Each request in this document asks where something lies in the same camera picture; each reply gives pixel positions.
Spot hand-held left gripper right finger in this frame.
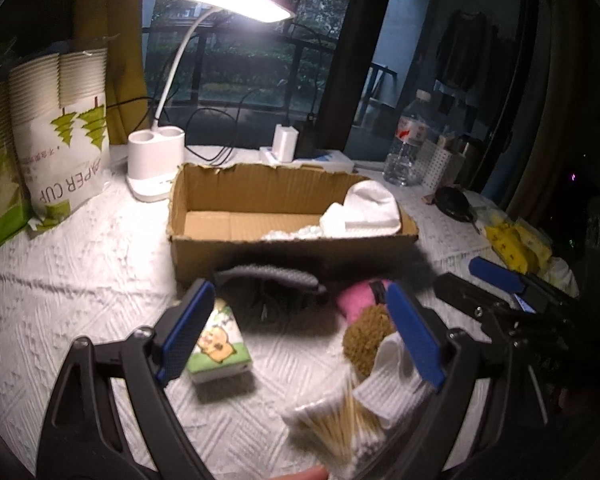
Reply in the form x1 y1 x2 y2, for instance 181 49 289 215
380 282 518 480

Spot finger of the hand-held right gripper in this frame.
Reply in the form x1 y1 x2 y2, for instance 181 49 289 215
434 272 513 322
469 256 578 313

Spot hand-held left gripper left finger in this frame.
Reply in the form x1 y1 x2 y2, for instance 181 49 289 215
35 277 218 480

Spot cartoon print tissue pack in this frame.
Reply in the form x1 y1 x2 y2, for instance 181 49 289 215
186 299 253 386

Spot brown fuzzy sock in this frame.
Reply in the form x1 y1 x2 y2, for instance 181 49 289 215
342 305 398 378

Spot white ribbed sock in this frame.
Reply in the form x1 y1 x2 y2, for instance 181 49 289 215
355 332 433 423

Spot pink soft cloth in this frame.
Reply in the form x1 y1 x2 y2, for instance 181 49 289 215
336 281 396 326

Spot brown cardboard box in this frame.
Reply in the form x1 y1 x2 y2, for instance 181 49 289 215
167 161 420 286

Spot grey dotted grip glove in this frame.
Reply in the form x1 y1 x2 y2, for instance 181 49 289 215
212 264 328 297

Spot dark grey cloth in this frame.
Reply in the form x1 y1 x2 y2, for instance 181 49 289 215
240 255 341 328

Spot bag of cotton swabs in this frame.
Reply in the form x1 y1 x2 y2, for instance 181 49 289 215
281 375 386 480

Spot person's left hand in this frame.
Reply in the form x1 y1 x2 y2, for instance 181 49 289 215
280 465 331 480

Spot black round object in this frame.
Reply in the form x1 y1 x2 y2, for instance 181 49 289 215
435 186 481 231

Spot white textured tablecloth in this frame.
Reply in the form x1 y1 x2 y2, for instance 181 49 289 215
0 145 531 480

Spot white perforated holder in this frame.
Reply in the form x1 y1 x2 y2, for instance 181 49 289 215
420 137 468 190

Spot white knit sock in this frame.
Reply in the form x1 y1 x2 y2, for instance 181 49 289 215
342 180 401 236

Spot white cotton pads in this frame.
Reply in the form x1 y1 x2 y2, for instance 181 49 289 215
320 202 353 238

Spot bag of white cotton balls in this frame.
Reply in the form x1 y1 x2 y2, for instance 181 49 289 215
262 225 326 241

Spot clear plastic water bottle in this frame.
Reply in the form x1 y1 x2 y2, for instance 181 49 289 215
383 90 438 187

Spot white desk lamp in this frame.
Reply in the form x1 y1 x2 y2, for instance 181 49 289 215
127 0 297 203

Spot white power strip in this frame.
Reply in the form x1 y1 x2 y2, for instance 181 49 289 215
259 146 355 173

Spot white charger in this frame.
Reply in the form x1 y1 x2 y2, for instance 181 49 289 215
272 124 298 163

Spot bag of paper cups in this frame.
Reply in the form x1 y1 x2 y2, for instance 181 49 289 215
7 45 112 236

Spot black charger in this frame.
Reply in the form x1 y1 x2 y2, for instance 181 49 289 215
296 115 321 159

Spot dark hanging clothes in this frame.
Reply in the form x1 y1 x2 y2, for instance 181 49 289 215
434 7 501 93

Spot dark curtain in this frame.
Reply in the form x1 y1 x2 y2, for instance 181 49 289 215
320 0 398 158

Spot yellow curtain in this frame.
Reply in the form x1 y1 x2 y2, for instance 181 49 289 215
75 0 151 146

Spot black power cable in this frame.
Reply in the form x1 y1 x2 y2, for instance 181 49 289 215
182 87 261 167

